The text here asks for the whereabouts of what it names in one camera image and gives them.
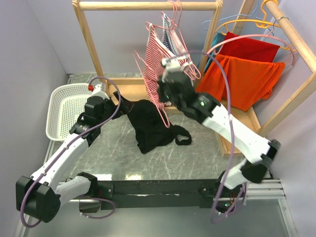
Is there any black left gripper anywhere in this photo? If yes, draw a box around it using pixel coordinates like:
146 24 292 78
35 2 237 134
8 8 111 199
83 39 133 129
97 91 133 126

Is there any pink wire hanger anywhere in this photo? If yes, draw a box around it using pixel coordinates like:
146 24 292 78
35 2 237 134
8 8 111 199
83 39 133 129
133 51 170 128

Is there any black tank top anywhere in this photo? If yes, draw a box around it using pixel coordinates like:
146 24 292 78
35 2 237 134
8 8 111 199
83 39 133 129
127 100 192 154

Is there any red white striped tank top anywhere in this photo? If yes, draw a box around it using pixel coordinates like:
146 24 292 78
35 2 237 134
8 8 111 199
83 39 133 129
144 21 183 117

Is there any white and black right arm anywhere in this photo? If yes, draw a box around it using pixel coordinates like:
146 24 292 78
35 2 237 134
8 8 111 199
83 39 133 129
158 71 280 197

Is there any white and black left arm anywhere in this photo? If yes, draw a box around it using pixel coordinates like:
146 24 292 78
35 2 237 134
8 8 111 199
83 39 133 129
15 91 134 228

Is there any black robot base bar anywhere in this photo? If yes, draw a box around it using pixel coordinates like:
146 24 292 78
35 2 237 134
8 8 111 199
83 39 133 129
68 178 247 213

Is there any pink hanger of blue top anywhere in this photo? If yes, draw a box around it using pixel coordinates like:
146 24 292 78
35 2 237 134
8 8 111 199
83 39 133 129
160 1 196 75

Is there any blue white striped tank top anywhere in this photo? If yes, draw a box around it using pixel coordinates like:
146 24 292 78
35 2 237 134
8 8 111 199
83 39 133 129
161 12 175 53

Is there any large pink plastic hanger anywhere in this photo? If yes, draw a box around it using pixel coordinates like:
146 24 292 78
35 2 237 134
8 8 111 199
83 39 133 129
206 32 286 70

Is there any pink hanger of white top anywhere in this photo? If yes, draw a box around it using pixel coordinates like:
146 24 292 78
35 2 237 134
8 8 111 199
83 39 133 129
166 0 198 79

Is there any pink hanger of striped top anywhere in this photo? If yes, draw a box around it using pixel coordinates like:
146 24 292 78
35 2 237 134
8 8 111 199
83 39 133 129
145 1 201 80

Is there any orange plastic hanger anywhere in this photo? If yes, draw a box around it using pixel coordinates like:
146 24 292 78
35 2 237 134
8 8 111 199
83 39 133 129
216 0 296 51

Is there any small wooden clothes rack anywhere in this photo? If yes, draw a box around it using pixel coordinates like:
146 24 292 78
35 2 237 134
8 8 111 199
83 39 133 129
72 0 223 116

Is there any white perforated laundry basket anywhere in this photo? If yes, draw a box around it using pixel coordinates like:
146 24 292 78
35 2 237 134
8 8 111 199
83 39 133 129
46 83 91 141

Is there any teal garment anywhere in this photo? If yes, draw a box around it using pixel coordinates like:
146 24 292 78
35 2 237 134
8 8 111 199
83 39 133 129
203 32 227 74

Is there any orange shirt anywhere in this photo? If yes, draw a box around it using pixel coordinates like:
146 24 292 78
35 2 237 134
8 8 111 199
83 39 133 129
196 65 284 112

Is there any red shirt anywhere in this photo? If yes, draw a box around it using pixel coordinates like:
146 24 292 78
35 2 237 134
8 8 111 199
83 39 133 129
219 38 279 63

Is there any large wooden clothes rack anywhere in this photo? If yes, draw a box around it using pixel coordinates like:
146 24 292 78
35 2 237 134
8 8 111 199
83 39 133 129
196 0 316 158

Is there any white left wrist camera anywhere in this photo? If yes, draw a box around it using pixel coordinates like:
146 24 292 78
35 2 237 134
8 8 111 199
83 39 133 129
88 84 109 99

